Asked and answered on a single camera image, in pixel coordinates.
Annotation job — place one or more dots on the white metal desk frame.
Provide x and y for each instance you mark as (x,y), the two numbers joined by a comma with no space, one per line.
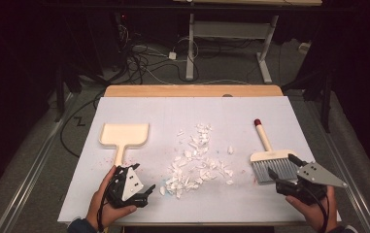
(190,48)

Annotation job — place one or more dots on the metal floor rail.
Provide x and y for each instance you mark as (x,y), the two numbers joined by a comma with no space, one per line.
(344,155)
(27,168)

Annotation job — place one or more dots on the cream plastic dustpan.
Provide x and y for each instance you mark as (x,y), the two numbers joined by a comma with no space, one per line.
(124,134)

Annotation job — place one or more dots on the white power adapter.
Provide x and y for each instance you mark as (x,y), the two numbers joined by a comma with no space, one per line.
(172,55)

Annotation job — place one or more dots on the person's right hand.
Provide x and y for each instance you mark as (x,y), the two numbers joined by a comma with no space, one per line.
(315,215)

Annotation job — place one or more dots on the white table cover sheet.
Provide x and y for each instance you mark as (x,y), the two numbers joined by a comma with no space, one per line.
(173,113)

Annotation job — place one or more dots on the black metal stand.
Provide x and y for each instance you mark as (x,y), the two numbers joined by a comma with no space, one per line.
(59,93)
(325,97)

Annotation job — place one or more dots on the wooden table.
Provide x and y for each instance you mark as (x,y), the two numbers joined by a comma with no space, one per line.
(189,90)

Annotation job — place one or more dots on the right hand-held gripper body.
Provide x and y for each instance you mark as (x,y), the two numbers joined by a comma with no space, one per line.
(317,174)

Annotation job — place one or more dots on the person's left hand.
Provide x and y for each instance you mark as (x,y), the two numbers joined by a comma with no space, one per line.
(98,207)

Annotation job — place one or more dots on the cream hand brush grey bristles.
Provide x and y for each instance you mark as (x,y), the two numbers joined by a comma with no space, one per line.
(271,158)

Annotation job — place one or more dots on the pile of white paper scraps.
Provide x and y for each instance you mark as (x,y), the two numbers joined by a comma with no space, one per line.
(194,165)

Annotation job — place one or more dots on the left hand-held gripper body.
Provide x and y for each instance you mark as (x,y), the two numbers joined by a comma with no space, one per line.
(130,184)

